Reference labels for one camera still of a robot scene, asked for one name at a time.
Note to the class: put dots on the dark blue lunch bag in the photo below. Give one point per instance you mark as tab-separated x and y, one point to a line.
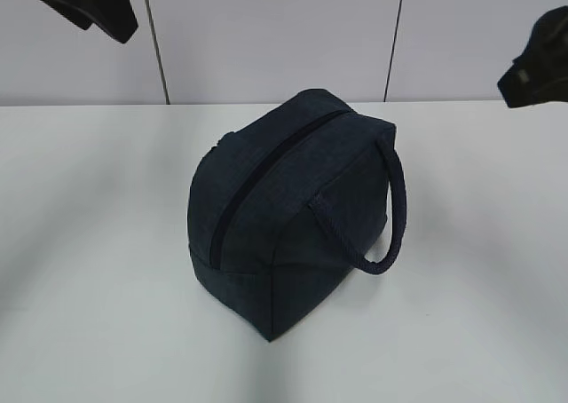
282	210

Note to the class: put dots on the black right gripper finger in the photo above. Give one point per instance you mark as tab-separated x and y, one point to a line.
539	74

